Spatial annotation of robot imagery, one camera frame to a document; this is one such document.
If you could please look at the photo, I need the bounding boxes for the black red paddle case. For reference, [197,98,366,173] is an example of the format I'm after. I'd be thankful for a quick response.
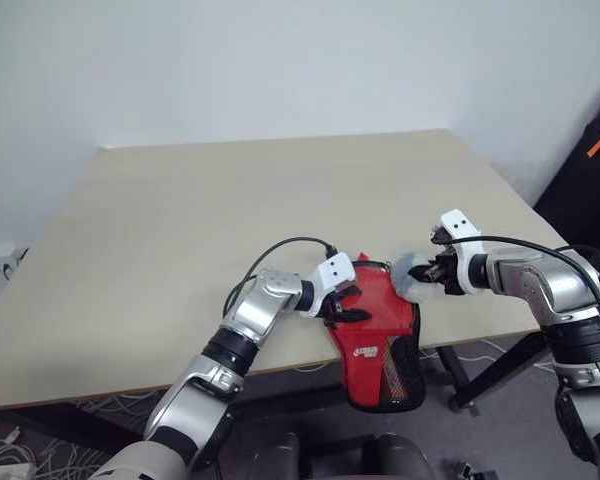
[323,250,428,414]

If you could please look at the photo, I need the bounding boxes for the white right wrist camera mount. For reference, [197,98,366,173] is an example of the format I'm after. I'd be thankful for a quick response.
[432,209,483,297]

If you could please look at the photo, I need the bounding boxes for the beige robot torso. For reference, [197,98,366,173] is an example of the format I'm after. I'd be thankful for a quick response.
[86,438,192,480]

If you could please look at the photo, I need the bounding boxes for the black metal table frame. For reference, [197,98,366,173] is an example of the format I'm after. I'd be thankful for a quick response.
[0,327,552,454]

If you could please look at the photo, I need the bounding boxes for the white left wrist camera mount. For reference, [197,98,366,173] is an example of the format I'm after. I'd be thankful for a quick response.
[298,251,359,320]

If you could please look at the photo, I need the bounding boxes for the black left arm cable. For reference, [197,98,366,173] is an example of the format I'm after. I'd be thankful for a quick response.
[222,235,339,321]

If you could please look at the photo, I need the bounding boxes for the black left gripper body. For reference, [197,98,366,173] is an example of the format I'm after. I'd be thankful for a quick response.
[322,288,357,330]

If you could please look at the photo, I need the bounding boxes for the small black floor device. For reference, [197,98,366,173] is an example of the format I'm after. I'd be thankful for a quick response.
[440,455,500,480]

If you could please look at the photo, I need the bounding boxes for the white floor cables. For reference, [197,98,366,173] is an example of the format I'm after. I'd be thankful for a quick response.
[0,334,561,480]

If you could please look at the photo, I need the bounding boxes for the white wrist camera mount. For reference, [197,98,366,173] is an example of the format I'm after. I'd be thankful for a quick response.
[298,251,359,320]
[432,209,483,297]

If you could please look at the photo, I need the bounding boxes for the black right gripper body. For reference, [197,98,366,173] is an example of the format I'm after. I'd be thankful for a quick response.
[431,251,465,298]

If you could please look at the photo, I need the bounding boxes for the white wall power socket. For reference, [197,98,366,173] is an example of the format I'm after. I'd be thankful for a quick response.
[0,240,30,282]

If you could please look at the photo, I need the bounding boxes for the grey rounded robot part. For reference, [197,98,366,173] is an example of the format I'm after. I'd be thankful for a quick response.
[373,431,432,480]
[257,431,302,480]

